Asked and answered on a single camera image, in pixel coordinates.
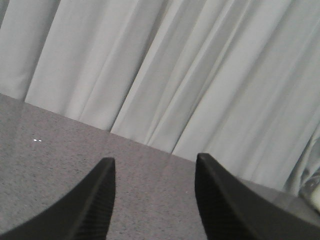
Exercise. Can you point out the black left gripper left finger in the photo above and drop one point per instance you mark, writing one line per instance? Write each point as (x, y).
(84, 213)

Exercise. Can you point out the white curtain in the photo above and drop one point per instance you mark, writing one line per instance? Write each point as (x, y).
(238, 79)

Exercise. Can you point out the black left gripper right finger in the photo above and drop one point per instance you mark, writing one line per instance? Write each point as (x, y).
(232, 208)

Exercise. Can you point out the white blender appliance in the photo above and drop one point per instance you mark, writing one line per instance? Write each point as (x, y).
(315, 198)

